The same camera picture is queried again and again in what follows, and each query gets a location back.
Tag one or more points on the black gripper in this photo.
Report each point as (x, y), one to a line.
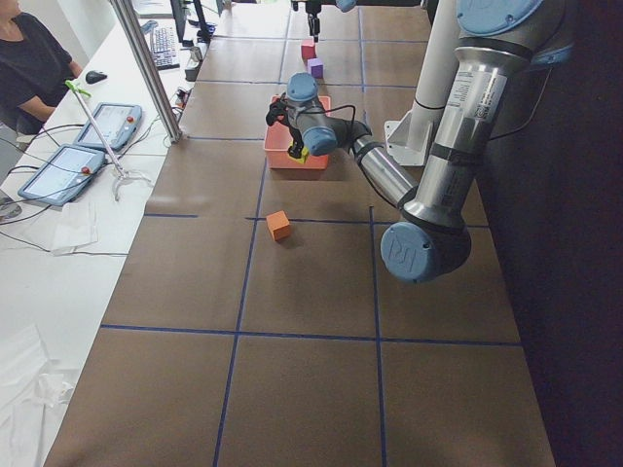
(295, 136)

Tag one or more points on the purple foam block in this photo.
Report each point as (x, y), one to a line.
(315, 67)

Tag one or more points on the yellow foam block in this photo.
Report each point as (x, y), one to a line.
(298, 154)

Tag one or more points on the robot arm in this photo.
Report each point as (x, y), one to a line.
(313, 9)
(428, 160)

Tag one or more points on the red foam block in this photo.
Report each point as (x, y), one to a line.
(308, 49)

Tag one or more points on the orange foam block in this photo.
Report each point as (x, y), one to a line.
(278, 225)

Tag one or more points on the black keyboard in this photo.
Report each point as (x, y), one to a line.
(163, 45)

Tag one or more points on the upper teach pendant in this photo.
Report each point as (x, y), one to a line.
(117, 122)

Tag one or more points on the teach pendant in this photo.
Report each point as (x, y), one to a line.
(117, 122)
(64, 175)

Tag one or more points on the pink grabber stick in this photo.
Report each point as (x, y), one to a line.
(123, 176)

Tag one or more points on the black computer mouse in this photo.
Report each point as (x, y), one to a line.
(93, 77)

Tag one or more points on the lower teach pendant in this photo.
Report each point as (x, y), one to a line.
(64, 175)

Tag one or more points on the person in black shirt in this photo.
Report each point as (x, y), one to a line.
(34, 69)

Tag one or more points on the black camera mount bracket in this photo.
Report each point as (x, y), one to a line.
(277, 113)

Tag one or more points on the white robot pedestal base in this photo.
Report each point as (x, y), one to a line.
(408, 140)

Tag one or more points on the aluminium frame post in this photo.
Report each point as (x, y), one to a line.
(128, 21)

